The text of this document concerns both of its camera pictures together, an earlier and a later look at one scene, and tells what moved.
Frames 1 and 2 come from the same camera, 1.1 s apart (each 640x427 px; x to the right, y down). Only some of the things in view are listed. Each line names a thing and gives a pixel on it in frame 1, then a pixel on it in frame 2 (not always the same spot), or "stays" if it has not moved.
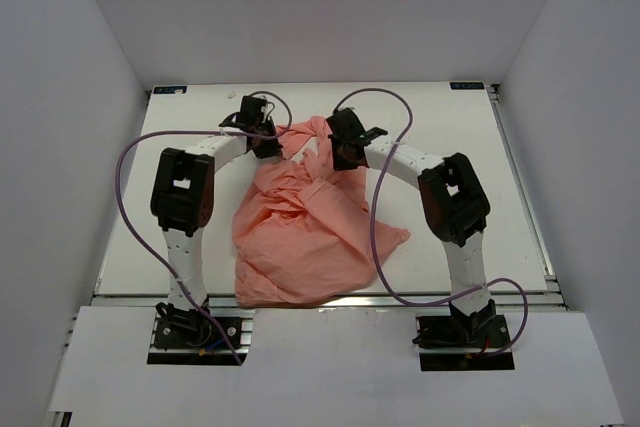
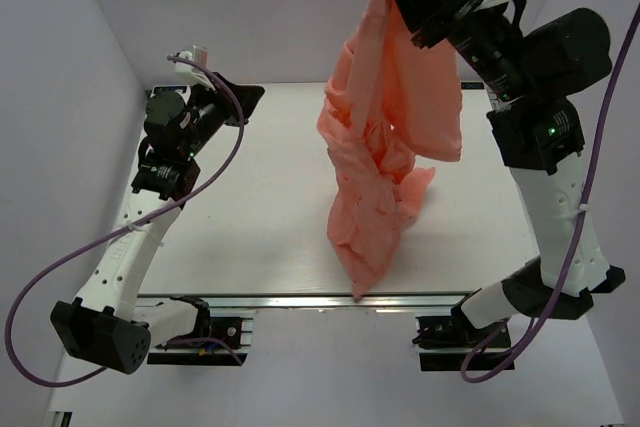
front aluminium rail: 503,302 stays
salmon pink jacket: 302,229 → 391,106
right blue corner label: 467,85 stays
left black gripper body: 266,128 → 207,114
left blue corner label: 169,90 stays
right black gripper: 341,164 → 440,0
